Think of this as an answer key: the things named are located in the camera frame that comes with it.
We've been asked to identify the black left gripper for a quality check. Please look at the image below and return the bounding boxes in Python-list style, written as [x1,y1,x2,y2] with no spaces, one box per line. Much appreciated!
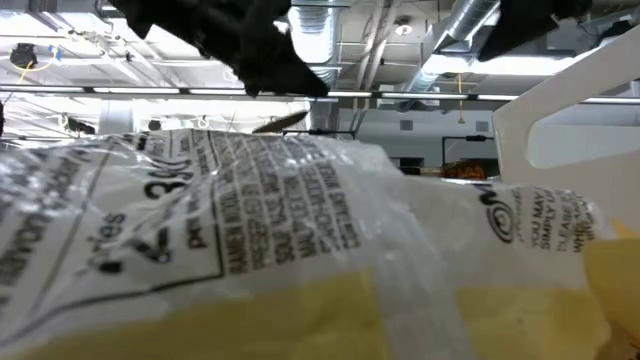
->
[107,0,331,99]

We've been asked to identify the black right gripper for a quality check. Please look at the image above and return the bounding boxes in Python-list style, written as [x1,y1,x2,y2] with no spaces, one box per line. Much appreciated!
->
[477,0,594,64]

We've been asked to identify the yellow white ramen packet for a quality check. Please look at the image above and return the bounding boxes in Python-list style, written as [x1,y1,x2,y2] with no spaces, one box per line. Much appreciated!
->
[0,128,640,360]

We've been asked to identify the white plastic tray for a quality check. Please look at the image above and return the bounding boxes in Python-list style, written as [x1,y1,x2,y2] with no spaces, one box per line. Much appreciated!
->
[492,24,640,231]

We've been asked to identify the grey ceiling pipe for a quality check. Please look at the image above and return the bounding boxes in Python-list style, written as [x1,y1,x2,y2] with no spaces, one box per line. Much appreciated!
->
[352,0,396,132]

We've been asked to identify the long ceiling light strip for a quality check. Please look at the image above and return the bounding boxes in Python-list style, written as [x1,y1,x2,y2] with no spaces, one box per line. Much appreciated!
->
[0,85,640,105]

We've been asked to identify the white column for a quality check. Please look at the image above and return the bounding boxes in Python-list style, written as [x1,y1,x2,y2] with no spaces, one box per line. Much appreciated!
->
[97,99,136,140]

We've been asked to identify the ribbed silver ceiling duct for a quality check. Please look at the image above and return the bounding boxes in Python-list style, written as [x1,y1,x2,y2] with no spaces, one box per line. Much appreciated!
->
[287,4,342,132]

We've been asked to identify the smooth silver ceiling duct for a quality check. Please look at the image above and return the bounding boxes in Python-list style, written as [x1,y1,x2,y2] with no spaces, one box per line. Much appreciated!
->
[399,0,501,112]

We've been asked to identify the yellow hanging cord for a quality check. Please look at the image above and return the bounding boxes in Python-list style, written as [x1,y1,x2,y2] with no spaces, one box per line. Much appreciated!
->
[455,73,466,125]

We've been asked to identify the black door frame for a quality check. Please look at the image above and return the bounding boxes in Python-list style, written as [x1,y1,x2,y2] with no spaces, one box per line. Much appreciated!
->
[441,134,496,179]

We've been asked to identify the black ceiling cord reel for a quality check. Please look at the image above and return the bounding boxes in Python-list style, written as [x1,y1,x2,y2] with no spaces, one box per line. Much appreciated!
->
[9,42,61,71]

